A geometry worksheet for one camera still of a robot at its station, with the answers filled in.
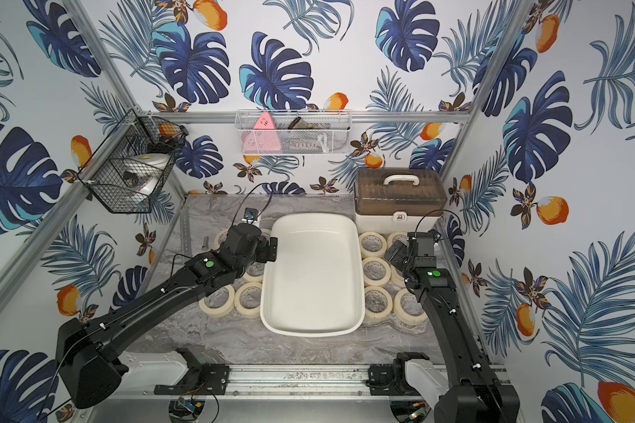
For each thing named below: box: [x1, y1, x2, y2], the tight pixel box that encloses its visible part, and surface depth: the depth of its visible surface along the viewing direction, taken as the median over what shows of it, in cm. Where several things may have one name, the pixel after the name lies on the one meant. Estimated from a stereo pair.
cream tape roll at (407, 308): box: [393, 288, 428, 326], surface depth 87 cm
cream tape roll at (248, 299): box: [233, 282, 262, 319], surface depth 90 cm
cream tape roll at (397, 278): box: [389, 264, 407, 290], surface depth 94 cm
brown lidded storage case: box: [353, 167, 449, 235], surface depth 98 cm
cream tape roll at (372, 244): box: [358, 230, 388, 259], surface depth 105 cm
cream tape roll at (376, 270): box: [362, 256, 391, 286], surface depth 99 cm
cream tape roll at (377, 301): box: [364, 285, 393, 320], surface depth 91 cm
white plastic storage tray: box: [260, 212, 366, 338], surface depth 93 cm
